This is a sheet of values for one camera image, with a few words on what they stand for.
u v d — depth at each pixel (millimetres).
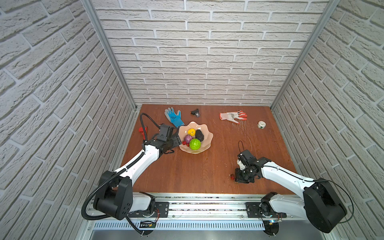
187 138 949
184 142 947
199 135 967
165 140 650
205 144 949
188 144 942
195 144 897
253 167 626
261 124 1065
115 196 410
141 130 1027
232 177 832
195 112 1144
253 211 730
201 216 739
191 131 974
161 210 739
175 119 1107
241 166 777
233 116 1137
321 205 412
